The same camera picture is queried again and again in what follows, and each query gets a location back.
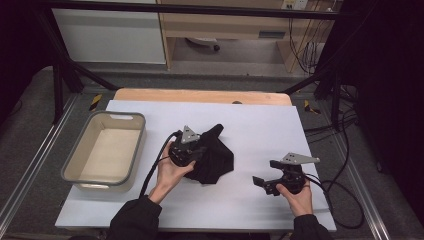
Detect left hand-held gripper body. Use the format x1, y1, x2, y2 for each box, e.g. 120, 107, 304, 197
168, 125, 208, 168

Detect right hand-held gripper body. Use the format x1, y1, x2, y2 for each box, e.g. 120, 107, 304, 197
280, 152, 321, 195

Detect black cloth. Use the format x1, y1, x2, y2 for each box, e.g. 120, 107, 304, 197
184, 123, 235, 185

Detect beige basket with grey rim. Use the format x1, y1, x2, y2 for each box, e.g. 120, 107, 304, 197
61, 110, 147, 193

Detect person's right hand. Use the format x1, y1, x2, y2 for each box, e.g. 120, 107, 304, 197
275, 182, 315, 218

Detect person's left hand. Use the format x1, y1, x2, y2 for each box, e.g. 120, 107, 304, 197
148, 141, 198, 205

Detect white table board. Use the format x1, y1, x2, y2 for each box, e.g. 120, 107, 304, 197
54, 99, 338, 233

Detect yellow black tape marker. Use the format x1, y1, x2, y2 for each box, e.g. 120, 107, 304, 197
88, 93, 104, 112
303, 99, 321, 115

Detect black metal stand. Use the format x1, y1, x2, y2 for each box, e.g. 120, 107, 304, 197
34, 9, 119, 125
282, 63, 344, 131

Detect office chair base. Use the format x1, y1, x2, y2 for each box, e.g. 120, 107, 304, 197
184, 37, 222, 53

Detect wooden desk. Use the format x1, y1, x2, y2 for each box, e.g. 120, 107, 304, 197
156, 0, 336, 73

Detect black curtain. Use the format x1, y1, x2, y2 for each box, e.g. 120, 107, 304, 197
328, 0, 424, 228
0, 0, 54, 121

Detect white cabinet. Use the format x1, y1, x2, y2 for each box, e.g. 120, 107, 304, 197
51, 8, 167, 65

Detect black metal crossbar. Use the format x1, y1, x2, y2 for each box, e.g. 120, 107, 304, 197
43, 1, 344, 21

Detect white power strip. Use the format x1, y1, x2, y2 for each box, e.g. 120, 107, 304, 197
281, 0, 309, 10

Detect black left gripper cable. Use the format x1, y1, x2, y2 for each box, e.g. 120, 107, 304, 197
139, 129, 184, 198

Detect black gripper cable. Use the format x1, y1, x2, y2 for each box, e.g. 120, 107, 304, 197
139, 129, 184, 198
303, 173, 366, 231

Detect black floor cable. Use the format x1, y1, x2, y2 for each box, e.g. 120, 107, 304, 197
303, 108, 360, 135

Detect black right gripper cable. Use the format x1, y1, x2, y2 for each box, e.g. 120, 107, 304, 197
303, 173, 366, 231

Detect aluminium floor rail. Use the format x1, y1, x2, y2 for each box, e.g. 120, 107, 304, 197
0, 94, 80, 228
329, 133, 392, 240

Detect hanging black cables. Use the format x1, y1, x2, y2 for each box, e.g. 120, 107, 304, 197
288, 14, 322, 75

